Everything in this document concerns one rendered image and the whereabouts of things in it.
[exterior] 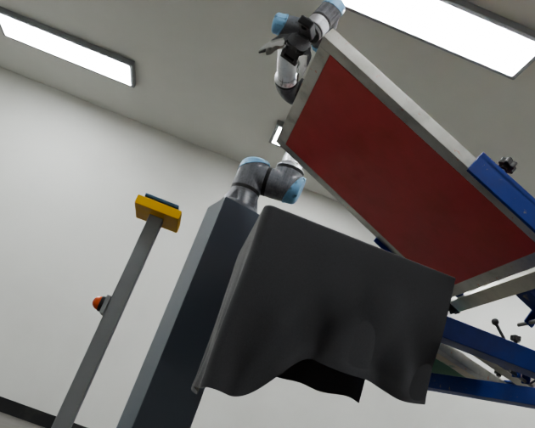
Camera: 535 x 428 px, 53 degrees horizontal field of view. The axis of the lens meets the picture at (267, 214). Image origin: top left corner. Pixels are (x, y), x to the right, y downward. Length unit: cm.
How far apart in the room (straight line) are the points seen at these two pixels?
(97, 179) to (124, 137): 53
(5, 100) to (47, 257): 173
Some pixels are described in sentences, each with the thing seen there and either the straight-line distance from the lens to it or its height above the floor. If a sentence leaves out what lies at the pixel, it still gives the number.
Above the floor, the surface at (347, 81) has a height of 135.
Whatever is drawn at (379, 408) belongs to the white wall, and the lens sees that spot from 557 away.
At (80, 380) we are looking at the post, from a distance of 147.
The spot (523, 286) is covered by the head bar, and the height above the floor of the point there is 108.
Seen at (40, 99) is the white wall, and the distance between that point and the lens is 610.
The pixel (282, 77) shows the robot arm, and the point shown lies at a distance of 218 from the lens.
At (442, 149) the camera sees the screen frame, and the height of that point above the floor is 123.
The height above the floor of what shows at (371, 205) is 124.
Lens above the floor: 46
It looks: 22 degrees up
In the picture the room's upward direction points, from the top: 20 degrees clockwise
